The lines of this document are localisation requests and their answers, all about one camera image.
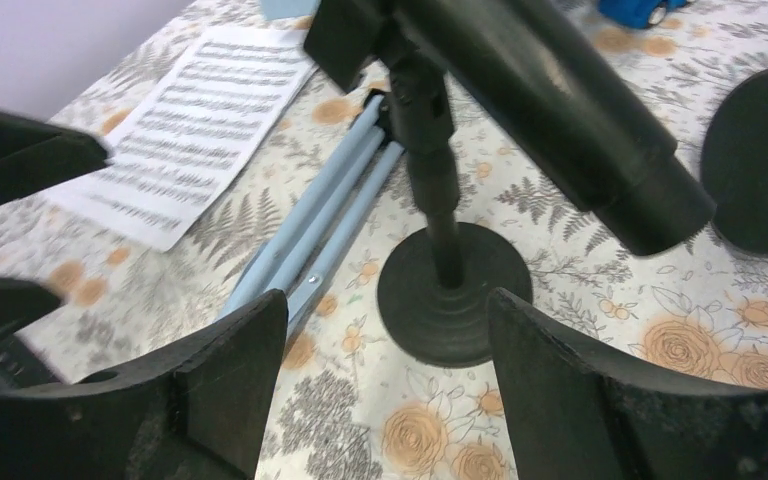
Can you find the light blue music stand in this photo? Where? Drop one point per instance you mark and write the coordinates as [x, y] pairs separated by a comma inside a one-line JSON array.
[[301, 258]]

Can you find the black microphone stand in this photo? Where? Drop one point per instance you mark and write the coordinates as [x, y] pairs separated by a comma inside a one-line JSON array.
[[433, 287], [734, 166]]

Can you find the yellow and blue toy figure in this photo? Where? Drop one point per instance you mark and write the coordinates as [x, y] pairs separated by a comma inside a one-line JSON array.
[[639, 14]]

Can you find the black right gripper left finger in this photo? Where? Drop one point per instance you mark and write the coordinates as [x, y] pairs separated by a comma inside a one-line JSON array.
[[196, 408]]

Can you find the black microphone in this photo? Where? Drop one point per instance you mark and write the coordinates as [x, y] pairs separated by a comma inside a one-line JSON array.
[[555, 96]]

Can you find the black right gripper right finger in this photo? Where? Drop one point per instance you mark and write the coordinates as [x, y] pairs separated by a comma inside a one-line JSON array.
[[577, 408]]

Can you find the sheet music page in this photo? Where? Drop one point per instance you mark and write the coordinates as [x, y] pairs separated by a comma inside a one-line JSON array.
[[182, 147]]

